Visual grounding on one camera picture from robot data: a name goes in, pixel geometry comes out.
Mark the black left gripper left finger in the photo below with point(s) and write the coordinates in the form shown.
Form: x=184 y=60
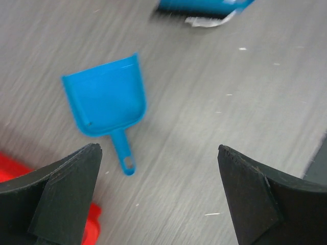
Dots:
x=51 y=199

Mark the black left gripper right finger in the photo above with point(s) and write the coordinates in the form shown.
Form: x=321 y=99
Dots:
x=268 y=206

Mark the blue plastic dustpan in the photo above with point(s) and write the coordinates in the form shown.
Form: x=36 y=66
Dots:
x=106 y=100

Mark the blue hand brush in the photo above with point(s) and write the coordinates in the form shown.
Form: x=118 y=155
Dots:
x=216 y=9

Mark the red plastic bin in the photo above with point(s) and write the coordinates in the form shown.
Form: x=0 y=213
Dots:
x=51 y=194

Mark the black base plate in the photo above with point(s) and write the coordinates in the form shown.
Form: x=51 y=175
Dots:
x=316 y=170

